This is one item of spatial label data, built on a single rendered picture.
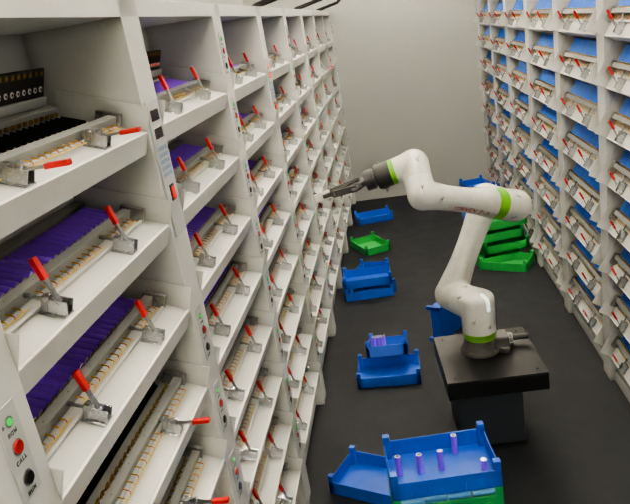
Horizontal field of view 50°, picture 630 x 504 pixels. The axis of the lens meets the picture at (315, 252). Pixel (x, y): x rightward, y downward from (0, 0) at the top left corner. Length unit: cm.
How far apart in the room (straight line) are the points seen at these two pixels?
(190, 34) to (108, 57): 70
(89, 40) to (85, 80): 8
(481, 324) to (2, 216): 200
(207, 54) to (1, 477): 145
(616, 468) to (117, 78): 214
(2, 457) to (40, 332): 19
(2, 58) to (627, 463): 235
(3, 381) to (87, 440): 25
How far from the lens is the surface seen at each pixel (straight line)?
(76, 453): 105
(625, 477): 270
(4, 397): 87
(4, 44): 139
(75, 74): 141
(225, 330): 174
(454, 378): 256
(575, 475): 269
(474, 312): 259
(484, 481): 196
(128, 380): 121
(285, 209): 281
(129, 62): 137
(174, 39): 207
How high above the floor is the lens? 165
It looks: 18 degrees down
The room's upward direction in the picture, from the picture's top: 9 degrees counter-clockwise
